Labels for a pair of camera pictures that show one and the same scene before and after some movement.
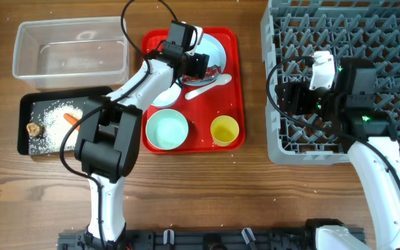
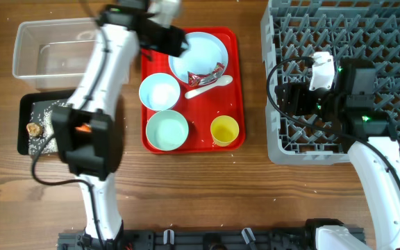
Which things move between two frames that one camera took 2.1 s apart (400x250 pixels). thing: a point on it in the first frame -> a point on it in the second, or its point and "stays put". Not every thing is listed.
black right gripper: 296,93 stays put
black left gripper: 198,67 -> 166,43
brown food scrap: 34,129 stays put
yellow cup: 224,130 stays put
